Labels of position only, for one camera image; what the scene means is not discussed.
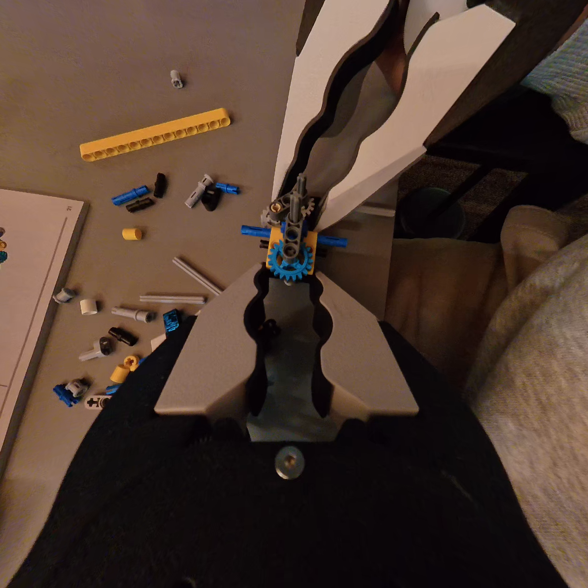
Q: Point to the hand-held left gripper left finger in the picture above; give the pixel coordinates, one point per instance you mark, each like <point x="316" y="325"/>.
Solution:
<point x="216" y="358"/>

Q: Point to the beige blanket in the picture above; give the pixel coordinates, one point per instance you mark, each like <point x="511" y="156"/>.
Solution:
<point x="441" y="285"/>

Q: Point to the lego assembly with blue gear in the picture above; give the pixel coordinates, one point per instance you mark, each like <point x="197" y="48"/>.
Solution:
<point x="291" y="262"/>

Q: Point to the dark round bin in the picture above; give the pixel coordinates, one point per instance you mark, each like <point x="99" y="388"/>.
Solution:
<point x="432" y="213"/>

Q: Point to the white lego cylinder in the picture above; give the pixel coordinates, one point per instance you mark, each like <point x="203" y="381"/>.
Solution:
<point x="88" y="307"/>

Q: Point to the grey lego axle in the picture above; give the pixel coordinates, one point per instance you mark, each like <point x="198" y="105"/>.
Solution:
<point x="172" y="299"/>
<point x="196" y="275"/>
<point x="379" y="212"/>

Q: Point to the long yellow lego beam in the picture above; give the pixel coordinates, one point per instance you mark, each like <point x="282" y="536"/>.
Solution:
<point x="154" y="134"/>

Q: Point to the long grey lego pin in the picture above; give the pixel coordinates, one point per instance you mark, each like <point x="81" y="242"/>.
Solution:
<point x="133" y="314"/>

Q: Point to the grey lego axle pin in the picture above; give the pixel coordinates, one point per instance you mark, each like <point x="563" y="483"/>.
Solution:
<point x="197" y="193"/>

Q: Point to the white lego piece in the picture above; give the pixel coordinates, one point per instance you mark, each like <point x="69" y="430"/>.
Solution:
<point x="157" y="343"/>

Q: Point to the black furniture frame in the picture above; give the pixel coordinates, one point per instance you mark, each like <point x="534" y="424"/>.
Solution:
<point x="487" y="154"/>

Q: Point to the pale ribbed cloth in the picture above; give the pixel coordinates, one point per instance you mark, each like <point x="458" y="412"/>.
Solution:
<point x="560" y="73"/>

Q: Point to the black lego pin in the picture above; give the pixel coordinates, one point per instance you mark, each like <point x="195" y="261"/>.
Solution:
<point x="139" y="205"/>
<point x="122" y="336"/>
<point x="160" y="185"/>

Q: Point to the small black lego piece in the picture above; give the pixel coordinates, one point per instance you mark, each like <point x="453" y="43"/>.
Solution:
<point x="269" y="329"/>

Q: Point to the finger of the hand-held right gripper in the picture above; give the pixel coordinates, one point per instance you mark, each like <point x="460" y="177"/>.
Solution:
<point x="441" y="87"/>
<point x="321" y="59"/>

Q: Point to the long blue lego pin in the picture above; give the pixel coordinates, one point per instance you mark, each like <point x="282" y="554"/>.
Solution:
<point x="129" y="195"/>

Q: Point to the small grey lego pin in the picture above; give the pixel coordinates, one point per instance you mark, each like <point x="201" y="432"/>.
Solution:
<point x="176" y="79"/>

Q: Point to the blue lego connector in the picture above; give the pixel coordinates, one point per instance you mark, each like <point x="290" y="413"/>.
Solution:
<point x="63" y="396"/>

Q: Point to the grey and black lego connector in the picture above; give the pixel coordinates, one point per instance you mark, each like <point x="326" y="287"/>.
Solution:
<point x="99" y="347"/>

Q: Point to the white thin lego liftarm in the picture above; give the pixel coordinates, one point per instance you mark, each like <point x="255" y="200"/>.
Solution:
<point x="96" y="402"/>

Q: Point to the grey fleece blanket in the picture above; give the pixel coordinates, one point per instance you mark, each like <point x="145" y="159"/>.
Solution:
<point x="537" y="390"/>

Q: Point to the shiny blue lego piece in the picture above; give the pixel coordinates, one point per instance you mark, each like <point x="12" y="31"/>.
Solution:
<point x="172" y="320"/>

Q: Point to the person's right hand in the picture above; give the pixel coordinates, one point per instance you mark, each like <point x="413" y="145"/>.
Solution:
<point x="395" y="69"/>

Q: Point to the yellow lego cylinder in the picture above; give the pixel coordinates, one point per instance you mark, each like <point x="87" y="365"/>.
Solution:
<point x="132" y="234"/>

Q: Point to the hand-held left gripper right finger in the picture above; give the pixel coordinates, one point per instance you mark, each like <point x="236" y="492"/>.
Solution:
<point x="363" y="363"/>

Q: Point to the lego instruction booklet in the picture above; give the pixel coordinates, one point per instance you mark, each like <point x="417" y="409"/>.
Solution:
<point x="27" y="303"/>

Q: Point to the yellow lego bush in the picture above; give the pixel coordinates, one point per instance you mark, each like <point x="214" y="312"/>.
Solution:
<point x="131" y="362"/>
<point x="119" y="374"/>

